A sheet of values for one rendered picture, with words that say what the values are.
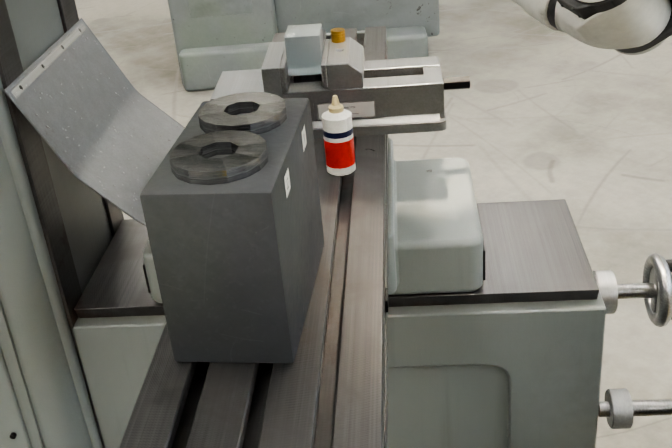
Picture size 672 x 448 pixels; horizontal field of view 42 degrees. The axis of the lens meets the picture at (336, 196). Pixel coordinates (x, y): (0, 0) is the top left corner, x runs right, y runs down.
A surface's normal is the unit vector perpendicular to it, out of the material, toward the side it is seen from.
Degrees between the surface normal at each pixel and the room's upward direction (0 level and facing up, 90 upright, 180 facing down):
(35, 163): 90
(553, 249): 0
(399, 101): 90
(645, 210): 0
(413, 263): 90
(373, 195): 0
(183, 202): 90
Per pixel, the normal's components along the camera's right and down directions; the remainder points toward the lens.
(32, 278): 0.71, 0.26
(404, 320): -0.05, 0.47
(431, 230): -0.08, -0.88
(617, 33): -0.08, 0.93
